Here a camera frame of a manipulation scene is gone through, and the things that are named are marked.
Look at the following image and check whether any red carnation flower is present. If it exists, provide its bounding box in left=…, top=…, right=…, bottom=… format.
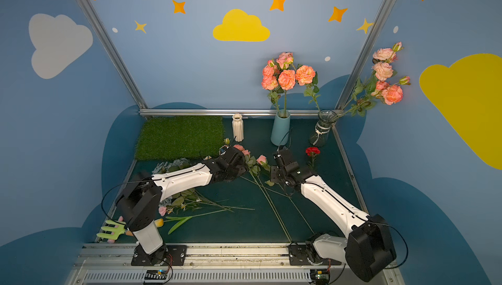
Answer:
left=305, top=146, right=320, bottom=169

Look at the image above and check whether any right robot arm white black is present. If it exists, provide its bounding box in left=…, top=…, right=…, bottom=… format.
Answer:
left=271, top=148, right=397, bottom=282

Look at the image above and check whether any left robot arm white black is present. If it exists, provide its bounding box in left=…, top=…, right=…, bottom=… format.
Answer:
left=116, top=147, right=247, bottom=255

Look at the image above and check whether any white ribbed ceramic vase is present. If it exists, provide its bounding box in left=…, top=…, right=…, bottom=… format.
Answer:
left=232, top=113, right=244, bottom=143

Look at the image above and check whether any teal cylindrical vase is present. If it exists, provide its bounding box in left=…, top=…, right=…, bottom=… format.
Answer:
left=271, top=110, right=290, bottom=146

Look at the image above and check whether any clear glass vase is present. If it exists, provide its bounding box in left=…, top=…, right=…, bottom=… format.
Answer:
left=309, top=110, right=339, bottom=148

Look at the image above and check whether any small pink rosebud stem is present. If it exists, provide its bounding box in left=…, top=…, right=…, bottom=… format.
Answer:
left=256, top=155, right=314, bottom=233

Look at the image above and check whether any pink flower bunch on table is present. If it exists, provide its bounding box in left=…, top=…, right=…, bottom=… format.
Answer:
left=158, top=189, right=254, bottom=216

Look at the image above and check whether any green artificial grass mat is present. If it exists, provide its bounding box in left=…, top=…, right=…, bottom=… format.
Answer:
left=135, top=116, right=224, bottom=161

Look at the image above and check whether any yellow tulip with stem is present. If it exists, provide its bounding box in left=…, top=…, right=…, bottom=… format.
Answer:
left=154, top=209, right=227, bottom=235

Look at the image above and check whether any aluminium frame back bar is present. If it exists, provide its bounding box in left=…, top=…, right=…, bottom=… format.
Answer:
left=139, top=108, right=346, bottom=118

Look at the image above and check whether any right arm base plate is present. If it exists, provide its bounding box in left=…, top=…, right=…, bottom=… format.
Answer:
left=287, top=243, right=327, bottom=266

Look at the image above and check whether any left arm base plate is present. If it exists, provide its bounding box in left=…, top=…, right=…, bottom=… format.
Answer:
left=131, top=244, right=188, bottom=266

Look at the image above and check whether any aluminium rail front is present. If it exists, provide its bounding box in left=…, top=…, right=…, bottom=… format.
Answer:
left=64, top=241, right=407, bottom=285

